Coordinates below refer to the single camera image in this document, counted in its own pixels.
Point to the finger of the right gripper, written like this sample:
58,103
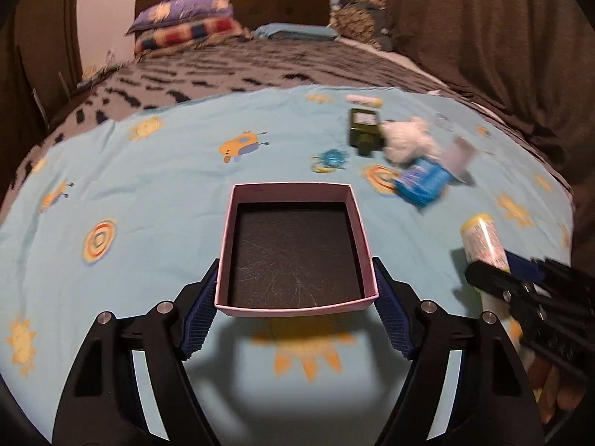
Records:
523,269
496,282

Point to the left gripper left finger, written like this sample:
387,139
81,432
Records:
100,403

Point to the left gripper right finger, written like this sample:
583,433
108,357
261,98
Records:
493,402

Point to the white yellow lotion bottle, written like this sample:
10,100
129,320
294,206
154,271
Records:
481,243

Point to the blue snack wrapper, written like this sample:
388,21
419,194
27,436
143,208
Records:
423,182

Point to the clear plastic cup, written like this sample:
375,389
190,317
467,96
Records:
457,157

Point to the pink square box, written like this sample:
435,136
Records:
295,248

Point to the right hand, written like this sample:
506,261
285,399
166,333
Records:
558,391

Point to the white yarn ball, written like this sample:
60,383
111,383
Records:
405,141

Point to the light blue printed sheet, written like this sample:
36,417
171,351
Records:
123,216

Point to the dark green bottle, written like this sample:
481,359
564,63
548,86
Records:
364,131

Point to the small white yellow tube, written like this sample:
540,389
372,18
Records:
365,101

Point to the dark brown curtain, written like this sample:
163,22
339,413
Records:
529,61

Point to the patterned cushion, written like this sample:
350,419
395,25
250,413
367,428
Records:
364,21

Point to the light blue pillow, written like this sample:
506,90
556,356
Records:
298,32

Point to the grey black patterned blanket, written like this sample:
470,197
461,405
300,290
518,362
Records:
234,66

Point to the brown wooden wardrobe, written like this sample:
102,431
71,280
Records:
40,68

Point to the plaid red blue pillow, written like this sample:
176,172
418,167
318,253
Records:
194,32

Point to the purple pillow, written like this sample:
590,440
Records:
171,12

